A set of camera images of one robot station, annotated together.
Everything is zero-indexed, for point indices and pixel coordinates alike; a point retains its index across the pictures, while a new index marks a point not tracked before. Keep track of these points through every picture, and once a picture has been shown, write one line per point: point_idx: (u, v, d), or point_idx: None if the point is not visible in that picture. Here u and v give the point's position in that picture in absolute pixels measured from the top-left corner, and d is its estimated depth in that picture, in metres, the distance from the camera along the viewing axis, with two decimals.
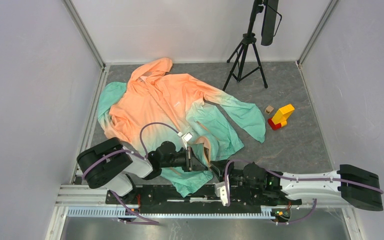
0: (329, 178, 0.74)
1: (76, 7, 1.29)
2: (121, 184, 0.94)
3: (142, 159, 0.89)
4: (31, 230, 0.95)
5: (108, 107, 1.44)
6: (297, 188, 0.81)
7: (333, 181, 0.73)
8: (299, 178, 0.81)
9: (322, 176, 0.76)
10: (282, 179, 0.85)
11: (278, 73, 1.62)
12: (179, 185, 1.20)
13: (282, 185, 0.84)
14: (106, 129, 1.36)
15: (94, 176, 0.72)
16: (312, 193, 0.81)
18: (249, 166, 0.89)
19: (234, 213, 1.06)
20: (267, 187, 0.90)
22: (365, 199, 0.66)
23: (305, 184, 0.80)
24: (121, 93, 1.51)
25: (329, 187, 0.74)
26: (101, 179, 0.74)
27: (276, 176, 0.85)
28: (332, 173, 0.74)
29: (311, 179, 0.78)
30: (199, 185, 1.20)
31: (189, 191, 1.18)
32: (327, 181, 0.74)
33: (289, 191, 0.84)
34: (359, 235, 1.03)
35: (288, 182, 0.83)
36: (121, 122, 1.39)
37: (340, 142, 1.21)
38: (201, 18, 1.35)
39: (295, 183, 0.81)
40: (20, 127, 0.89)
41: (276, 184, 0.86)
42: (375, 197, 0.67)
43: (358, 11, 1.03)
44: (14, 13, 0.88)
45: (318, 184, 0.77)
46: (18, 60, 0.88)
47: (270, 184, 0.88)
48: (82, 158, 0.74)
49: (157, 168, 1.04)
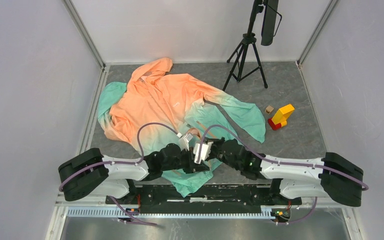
0: (312, 164, 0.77)
1: (76, 7, 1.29)
2: (114, 188, 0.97)
3: (133, 165, 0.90)
4: (30, 230, 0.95)
5: (108, 107, 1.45)
6: (277, 172, 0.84)
7: (315, 168, 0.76)
8: (280, 162, 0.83)
9: (306, 162, 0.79)
10: (263, 161, 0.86)
11: (278, 73, 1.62)
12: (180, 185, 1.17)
13: (262, 167, 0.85)
14: (107, 129, 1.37)
15: (70, 189, 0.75)
16: (291, 177, 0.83)
18: (229, 141, 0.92)
19: (233, 213, 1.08)
20: (245, 168, 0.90)
22: (344, 188, 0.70)
23: (287, 168, 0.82)
24: (121, 93, 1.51)
25: (309, 174, 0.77)
26: (79, 192, 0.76)
27: (258, 157, 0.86)
28: (315, 161, 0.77)
29: (294, 164, 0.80)
30: (199, 185, 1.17)
31: (189, 191, 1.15)
32: (309, 167, 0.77)
33: (267, 175, 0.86)
34: (359, 235, 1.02)
35: (268, 165, 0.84)
36: (121, 122, 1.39)
37: (340, 142, 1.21)
38: (201, 18, 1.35)
39: (276, 166, 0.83)
40: (19, 127, 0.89)
41: (257, 165, 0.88)
42: (352, 191, 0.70)
43: (358, 11, 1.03)
44: (13, 13, 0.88)
45: (299, 170, 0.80)
46: (17, 59, 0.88)
47: (250, 165, 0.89)
48: (63, 169, 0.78)
49: (158, 172, 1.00)
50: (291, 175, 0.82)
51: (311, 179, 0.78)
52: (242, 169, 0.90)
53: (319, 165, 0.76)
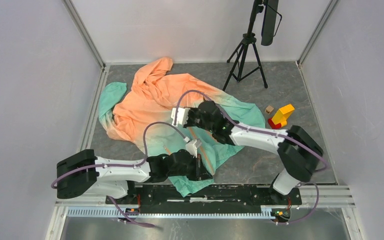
0: (276, 133, 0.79)
1: (76, 7, 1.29)
2: (113, 189, 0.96)
3: (132, 168, 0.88)
4: (30, 231, 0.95)
5: (109, 107, 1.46)
6: (244, 137, 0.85)
7: (277, 136, 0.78)
8: (249, 128, 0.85)
9: (272, 130, 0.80)
10: (235, 127, 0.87)
11: (278, 73, 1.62)
12: (180, 183, 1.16)
13: (232, 132, 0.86)
14: (109, 129, 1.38)
15: (62, 189, 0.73)
16: (257, 145, 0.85)
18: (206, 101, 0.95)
19: (234, 213, 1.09)
20: (217, 131, 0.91)
22: (300, 160, 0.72)
23: (253, 135, 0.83)
24: (121, 93, 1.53)
25: (271, 142, 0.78)
26: (71, 193, 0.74)
27: (230, 123, 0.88)
28: (280, 131, 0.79)
29: (261, 132, 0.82)
30: (200, 187, 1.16)
31: (189, 191, 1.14)
32: (273, 136, 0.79)
33: (236, 139, 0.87)
34: (359, 235, 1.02)
35: (238, 130, 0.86)
36: (124, 122, 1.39)
37: (340, 142, 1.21)
38: (201, 18, 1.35)
39: (244, 132, 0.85)
40: (19, 127, 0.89)
41: (228, 128, 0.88)
42: (307, 165, 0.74)
43: (358, 11, 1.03)
44: (14, 13, 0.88)
45: (264, 137, 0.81)
46: (18, 59, 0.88)
47: (223, 128, 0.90)
48: (60, 166, 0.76)
49: (162, 175, 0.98)
50: (255, 141, 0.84)
51: (271, 147, 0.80)
52: (215, 131, 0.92)
53: (282, 135, 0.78)
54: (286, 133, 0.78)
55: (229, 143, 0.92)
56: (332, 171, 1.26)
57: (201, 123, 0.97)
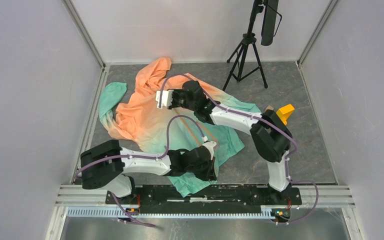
0: (251, 115, 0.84)
1: (76, 7, 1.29)
2: (121, 186, 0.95)
3: (153, 160, 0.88)
4: (30, 231, 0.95)
5: (109, 108, 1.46)
6: (223, 117, 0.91)
7: (252, 118, 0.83)
8: (228, 109, 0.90)
9: (248, 112, 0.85)
10: (216, 107, 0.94)
11: (278, 73, 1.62)
12: (180, 184, 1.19)
13: (213, 111, 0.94)
14: (110, 128, 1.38)
15: (88, 179, 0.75)
16: (234, 125, 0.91)
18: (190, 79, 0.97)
19: (234, 213, 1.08)
20: (199, 111, 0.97)
22: (269, 141, 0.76)
23: (231, 116, 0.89)
24: (121, 93, 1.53)
25: (245, 123, 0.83)
26: (95, 183, 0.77)
27: (213, 103, 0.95)
28: (256, 113, 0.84)
29: (238, 113, 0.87)
30: (200, 187, 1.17)
31: (189, 192, 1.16)
32: (248, 118, 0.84)
33: (216, 119, 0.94)
34: (359, 235, 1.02)
35: (218, 110, 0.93)
36: (125, 120, 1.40)
37: (340, 142, 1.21)
38: (201, 18, 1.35)
39: (224, 112, 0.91)
40: (19, 127, 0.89)
41: (209, 109, 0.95)
42: (276, 146, 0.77)
43: (358, 11, 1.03)
44: (13, 13, 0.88)
45: (239, 119, 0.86)
46: (18, 59, 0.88)
47: (204, 108, 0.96)
48: (84, 156, 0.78)
49: (182, 170, 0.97)
50: (232, 122, 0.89)
51: (245, 128, 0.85)
52: (196, 110, 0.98)
53: (257, 117, 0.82)
54: (261, 116, 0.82)
55: (209, 122, 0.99)
56: (332, 171, 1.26)
57: (185, 104, 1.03)
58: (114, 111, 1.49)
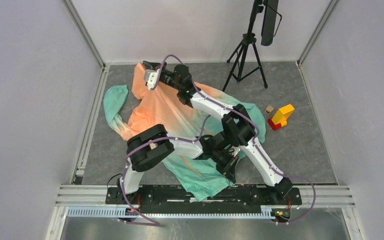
0: (225, 106, 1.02)
1: (77, 7, 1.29)
2: (137, 180, 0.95)
3: (191, 142, 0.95)
4: (31, 230, 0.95)
5: (116, 112, 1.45)
6: (200, 103, 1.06)
7: (225, 109, 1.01)
8: (206, 97, 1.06)
9: (222, 104, 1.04)
10: (196, 93, 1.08)
11: (278, 73, 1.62)
12: (196, 187, 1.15)
13: (193, 96, 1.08)
14: (122, 131, 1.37)
15: (140, 161, 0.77)
16: (208, 112, 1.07)
18: (182, 66, 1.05)
19: (234, 213, 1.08)
20: (182, 94, 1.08)
22: (237, 130, 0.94)
23: (208, 103, 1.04)
24: (125, 96, 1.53)
25: (220, 112, 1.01)
26: (147, 165, 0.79)
27: (195, 88, 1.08)
28: (228, 105, 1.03)
29: (215, 102, 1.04)
30: (219, 189, 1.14)
31: (208, 195, 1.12)
32: (222, 108, 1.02)
33: (194, 103, 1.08)
34: (359, 235, 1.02)
35: (198, 96, 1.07)
36: (137, 123, 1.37)
37: (340, 142, 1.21)
38: (201, 19, 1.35)
39: (202, 99, 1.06)
40: (19, 127, 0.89)
41: (191, 94, 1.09)
42: (241, 135, 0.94)
43: (358, 11, 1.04)
44: (14, 13, 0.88)
45: (215, 107, 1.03)
46: (17, 59, 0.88)
47: (187, 92, 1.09)
48: (132, 142, 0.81)
49: (209, 153, 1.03)
50: (207, 109, 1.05)
51: (217, 115, 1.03)
52: (180, 93, 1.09)
53: (229, 109, 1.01)
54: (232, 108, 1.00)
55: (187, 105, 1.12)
56: (332, 171, 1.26)
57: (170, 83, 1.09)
58: (121, 114, 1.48)
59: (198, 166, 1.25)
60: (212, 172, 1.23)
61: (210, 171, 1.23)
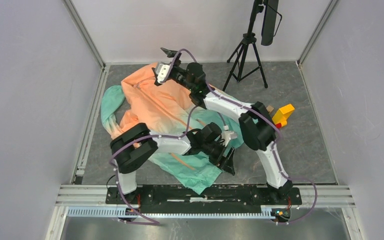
0: (242, 105, 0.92)
1: (77, 8, 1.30)
2: (132, 180, 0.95)
3: (177, 139, 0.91)
4: (31, 230, 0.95)
5: (111, 112, 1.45)
6: (215, 103, 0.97)
7: (242, 108, 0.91)
8: (221, 97, 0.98)
9: (239, 102, 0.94)
10: (210, 93, 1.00)
11: (278, 73, 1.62)
12: (193, 181, 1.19)
13: (207, 96, 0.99)
14: (112, 133, 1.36)
15: (124, 163, 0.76)
16: (224, 112, 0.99)
18: (195, 64, 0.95)
19: (234, 213, 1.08)
20: (195, 94, 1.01)
22: (256, 131, 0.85)
23: (223, 103, 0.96)
24: (123, 96, 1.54)
25: (237, 111, 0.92)
26: (132, 166, 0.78)
27: (208, 88, 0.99)
28: (246, 104, 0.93)
29: (230, 101, 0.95)
30: (215, 177, 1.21)
31: (206, 186, 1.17)
32: (239, 107, 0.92)
33: (208, 103, 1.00)
34: (359, 235, 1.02)
35: (211, 96, 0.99)
36: (127, 125, 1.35)
37: (340, 142, 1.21)
38: (201, 19, 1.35)
39: (216, 99, 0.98)
40: (19, 127, 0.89)
41: (204, 93, 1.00)
42: (261, 136, 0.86)
43: (358, 11, 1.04)
44: (14, 13, 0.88)
45: (231, 107, 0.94)
46: (18, 59, 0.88)
47: (200, 92, 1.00)
48: (114, 144, 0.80)
49: (199, 147, 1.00)
50: (223, 109, 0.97)
51: (234, 116, 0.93)
52: (192, 93, 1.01)
53: (247, 108, 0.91)
54: (250, 106, 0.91)
55: (201, 106, 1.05)
56: (332, 171, 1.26)
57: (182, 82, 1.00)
58: (116, 115, 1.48)
59: (190, 160, 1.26)
60: (204, 162, 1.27)
61: (203, 162, 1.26)
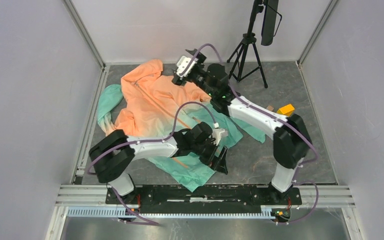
0: (276, 117, 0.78)
1: (77, 8, 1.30)
2: (124, 183, 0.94)
3: (160, 142, 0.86)
4: (30, 230, 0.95)
5: (108, 110, 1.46)
6: (242, 112, 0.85)
7: (276, 120, 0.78)
8: (250, 105, 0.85)
9: (272, 113, 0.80)
10: (235, 99, 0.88)
11: (278, 73, 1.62)
12: (186, 179, 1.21)
13: (233, 103, 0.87)
14: (107, 131, 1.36)
15: (101, 172, 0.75)
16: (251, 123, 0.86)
18: (216, 65, 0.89)
19: (234, 213, 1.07)
20: (217, 99, 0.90)
22: (291, 148, 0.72)
23: (252, 113, 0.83)
24: (121, 95, 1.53)
25: (269, 124, 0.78)
26: (110, 174, 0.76)
27: (234, 94, 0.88)
28: (280, 116, 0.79)
29: (261, 112, 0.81)
30: (208, 177, 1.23)
31: (198, 184, 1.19)
32: (271, 119, 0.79)
33: (233, 111, 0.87)
34: (359, 235, 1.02)
35: (238, 103, 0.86)
36: (122, 124, 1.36)
37: (340, 142, 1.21)
38: (201, 18, 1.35)
39: (244, 107, 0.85)
40: (19, 127, 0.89)
41: (228, 100, 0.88)
42: (296, 154, 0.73)
43: (358, 11, 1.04)
44: (14, 13, 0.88)
45: (262, 118, 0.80)
46: (18, 59, 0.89)
47: (222, 98, 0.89)
48: (93, 152, 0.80)
49: (188, 148, 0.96)
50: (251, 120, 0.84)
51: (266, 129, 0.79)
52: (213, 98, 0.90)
53: (281, 121, 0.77)
54: (285, 119, 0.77)
55: (224, 113, 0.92)
56: (332, 171, 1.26)
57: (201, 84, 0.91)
58: (112, 114, 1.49)
59: (183, 159, 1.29)
60: (197, 162, 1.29)
61: (196, 160, 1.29)
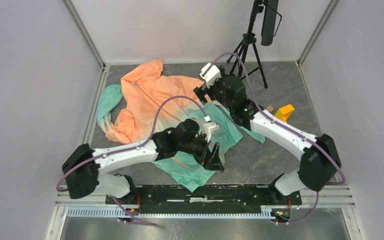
0: (304, 137, 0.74)
1: (77, 8, 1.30)
2: (115, 189, 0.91)
3: (133, 150, 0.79)
4: (30, 230, 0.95)
5: (108, 110, 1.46)
6: (266, 128, 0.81)
7: (304, 140, 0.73)
8: (275, 121, 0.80)
9: (300, 132, 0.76)
10: (259, 113, 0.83)
11: (278, 73, 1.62)
12: (186, 179, 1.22)
13: (256, 117, 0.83)
14: (107, 131, 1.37)
15: (71, 191, 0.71)
16: (275, 139, 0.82)
18: (233, 78, 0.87)
19: (234, 213, 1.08)
20: (238, 111, 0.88)
22: (319, 171, 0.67)
23: (278, 130, 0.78)
24: (121, 95, 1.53)
25: (296, 143, 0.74)
26: (82, 191, 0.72)
27: (257, 108, 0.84)
28: (309, 135, 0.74)
29: (287, 129, 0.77)
30: (208, 177, 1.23)
31: (198, 184, 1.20)
32: (299, 138, 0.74)
33: (256, 126, 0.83)
34: (359, 235, 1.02)
35: (262, 118, 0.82)
36: (122, 124, 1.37)
37: (340, 142, 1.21)
38: (201, 18, 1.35)
39: (268, 122, 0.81)
40: (19, 127, 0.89)
41: (250, 113, 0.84)
42: (325, 177, 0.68)
43: (358, 11, 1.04)
44: (14, 13, 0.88)
45: (289, 136, 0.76)
46: (18, 59, 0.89)
47: (244, 110, 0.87)
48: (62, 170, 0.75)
49: (174, 149, 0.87)
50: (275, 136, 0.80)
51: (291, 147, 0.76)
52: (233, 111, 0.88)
53: (310, 141, 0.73)
54: (314, 139, 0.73)
55: (246, 127, 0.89)
56: None
57: (221, 97, 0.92)
58: (112, 114, 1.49)
59: (183, 159, 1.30)
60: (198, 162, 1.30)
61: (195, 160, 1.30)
